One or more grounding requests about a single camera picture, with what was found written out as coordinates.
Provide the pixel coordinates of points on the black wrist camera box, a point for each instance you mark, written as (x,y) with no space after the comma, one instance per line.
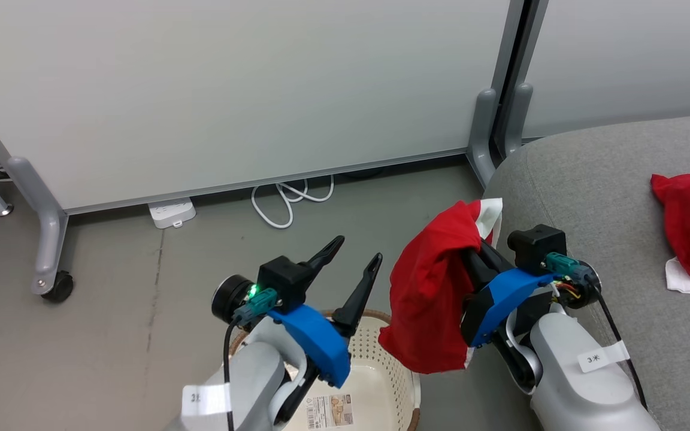
(536,245)
(285,278)

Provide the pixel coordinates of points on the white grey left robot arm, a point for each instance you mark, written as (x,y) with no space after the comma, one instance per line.
(255,377)

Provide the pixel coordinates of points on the white tape label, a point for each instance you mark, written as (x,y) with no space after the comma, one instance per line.
(599,357)
(204,400)

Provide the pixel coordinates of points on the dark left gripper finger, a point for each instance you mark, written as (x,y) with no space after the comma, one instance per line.
(357,299)
(321,257)

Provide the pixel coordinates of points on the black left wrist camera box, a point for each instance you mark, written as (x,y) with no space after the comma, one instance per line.
(285,278)

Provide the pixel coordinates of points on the white power strip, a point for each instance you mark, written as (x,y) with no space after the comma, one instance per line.
(171,212)

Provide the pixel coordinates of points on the wide white partition panel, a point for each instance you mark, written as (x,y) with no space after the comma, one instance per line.
(231,90)

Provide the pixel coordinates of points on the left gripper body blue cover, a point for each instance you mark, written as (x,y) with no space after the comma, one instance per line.
(321,341)

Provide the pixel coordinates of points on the red garment with white trim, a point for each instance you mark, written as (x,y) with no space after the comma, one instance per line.
(429,293)

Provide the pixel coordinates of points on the paper product label sticker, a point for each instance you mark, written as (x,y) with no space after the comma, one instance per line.
(330,412)

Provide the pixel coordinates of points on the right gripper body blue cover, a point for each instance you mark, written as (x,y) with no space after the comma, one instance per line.
(510,299)

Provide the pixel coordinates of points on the black caster wheel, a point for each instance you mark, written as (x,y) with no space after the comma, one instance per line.
(60,287)

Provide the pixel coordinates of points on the grey fabric sofa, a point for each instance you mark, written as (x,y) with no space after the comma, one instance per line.
(650,335)

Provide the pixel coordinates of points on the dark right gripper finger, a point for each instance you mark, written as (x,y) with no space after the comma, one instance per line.
(475,272)
(498,260)

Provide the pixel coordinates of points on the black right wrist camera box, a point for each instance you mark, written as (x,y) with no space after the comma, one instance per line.
(536,245)

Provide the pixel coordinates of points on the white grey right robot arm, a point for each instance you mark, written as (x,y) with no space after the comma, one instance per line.
(572,383)

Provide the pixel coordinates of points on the grey partition foot with caster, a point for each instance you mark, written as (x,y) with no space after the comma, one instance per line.
(49,233)

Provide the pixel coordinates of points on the narrow white partition panel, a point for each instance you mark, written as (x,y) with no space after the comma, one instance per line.
(632,60)

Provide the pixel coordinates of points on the beige plastic laundry basket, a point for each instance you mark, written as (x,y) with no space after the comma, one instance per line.
(375,383)

